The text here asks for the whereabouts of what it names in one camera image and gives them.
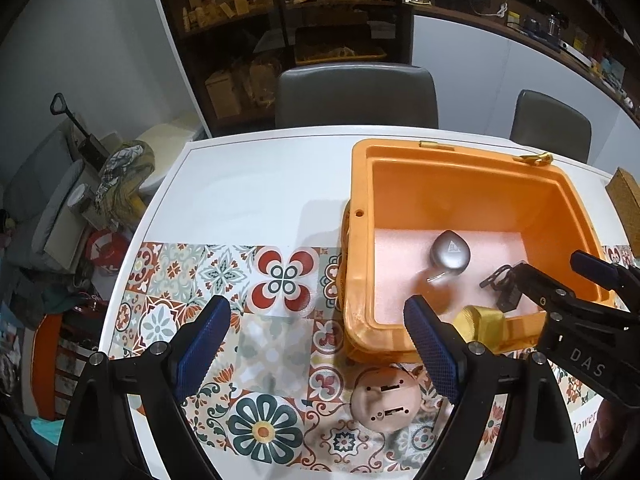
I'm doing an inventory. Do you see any black hand trolley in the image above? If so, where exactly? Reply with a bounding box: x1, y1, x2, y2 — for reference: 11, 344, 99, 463
50, 92, 108, 170

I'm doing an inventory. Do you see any dark wooden shelf unit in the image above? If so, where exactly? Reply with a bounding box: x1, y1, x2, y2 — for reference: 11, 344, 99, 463
155, 0, 411, 136

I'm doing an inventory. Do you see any orange plastic crate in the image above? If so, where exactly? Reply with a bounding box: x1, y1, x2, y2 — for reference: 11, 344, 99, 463
338, 139, 614, 364

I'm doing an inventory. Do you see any left grey chair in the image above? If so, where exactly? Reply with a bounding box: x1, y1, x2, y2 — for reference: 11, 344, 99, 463
274, 62, 439, 129

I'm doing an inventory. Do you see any right grey chair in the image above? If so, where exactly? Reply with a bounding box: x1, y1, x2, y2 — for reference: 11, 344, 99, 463
510, 90, 592, 164

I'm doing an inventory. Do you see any crumpled patterned cloth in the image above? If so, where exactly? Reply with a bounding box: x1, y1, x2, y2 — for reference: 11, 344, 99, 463
96, 140, 155, 223

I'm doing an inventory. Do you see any grey chair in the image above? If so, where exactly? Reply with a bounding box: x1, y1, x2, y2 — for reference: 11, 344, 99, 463
274, 62, 439, 129
510, 90, 592, 164

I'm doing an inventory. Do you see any doll head figurine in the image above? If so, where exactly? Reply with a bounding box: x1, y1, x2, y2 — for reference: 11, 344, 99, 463
350, 367, 422, 434

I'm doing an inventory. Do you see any patterned tile table runner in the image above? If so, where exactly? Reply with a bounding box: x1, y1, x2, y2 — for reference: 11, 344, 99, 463
106, 242, 640, 474

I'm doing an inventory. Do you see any black clip device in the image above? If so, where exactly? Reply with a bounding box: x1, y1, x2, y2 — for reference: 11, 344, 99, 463
480, 264, 523, 313

